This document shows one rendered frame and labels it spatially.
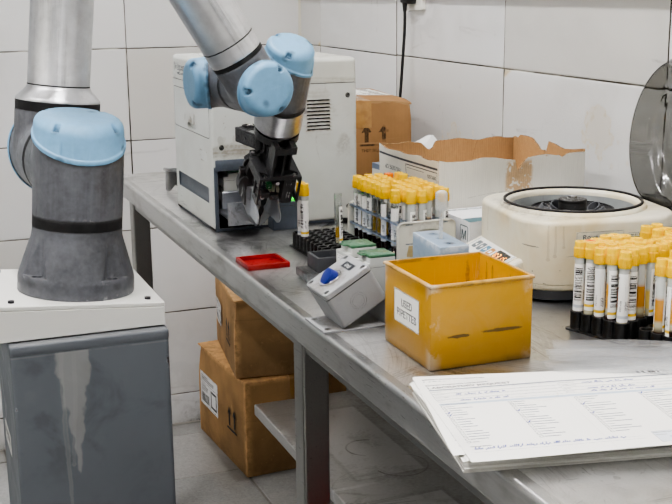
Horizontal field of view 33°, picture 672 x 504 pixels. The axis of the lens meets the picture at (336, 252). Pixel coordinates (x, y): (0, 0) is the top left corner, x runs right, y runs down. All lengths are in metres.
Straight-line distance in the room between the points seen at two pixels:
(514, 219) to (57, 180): 0.61
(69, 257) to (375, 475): 1.21
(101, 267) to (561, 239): 0.61
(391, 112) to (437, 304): 1.28
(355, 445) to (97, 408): 1.25
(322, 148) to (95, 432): 0.79
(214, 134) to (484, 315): 0.84
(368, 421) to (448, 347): 1.51
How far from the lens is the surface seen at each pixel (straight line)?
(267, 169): 1.80
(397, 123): 2.53
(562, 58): 2.16
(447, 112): 2.57
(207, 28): 1.53
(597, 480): 1.05
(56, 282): 1.48
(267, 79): 1.54
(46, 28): 1.61
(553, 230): 1.56
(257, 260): 1.81
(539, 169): 1.94
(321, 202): 2.09
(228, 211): 1.98
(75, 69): 1.61
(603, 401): 1.19
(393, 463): 2.57
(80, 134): 1.46
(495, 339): 1.32
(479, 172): 1.88
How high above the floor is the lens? 1.30
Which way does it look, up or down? 13 degrees down
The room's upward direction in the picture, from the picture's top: 1 degrees counter-clockwise
